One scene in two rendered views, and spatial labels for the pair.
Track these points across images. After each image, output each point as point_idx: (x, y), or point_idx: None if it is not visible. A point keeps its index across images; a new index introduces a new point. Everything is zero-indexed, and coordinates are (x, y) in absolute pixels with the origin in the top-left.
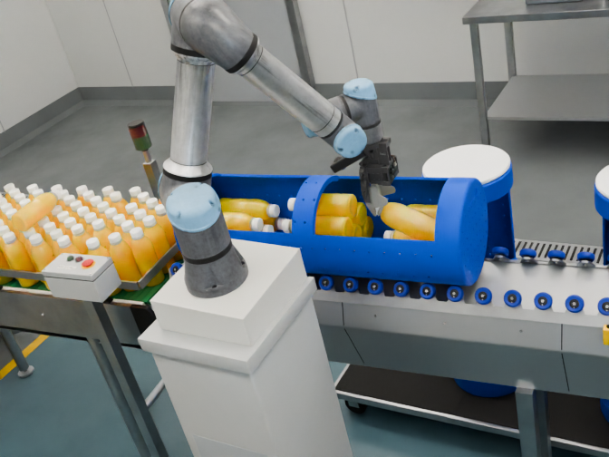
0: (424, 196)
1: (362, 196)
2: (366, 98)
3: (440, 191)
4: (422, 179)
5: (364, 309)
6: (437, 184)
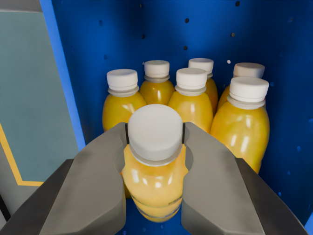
0: (308, 146)
1: (34, 194)
2: None
3: (299, 189)
4: (305, 223)
5: None
6: (304, 212)
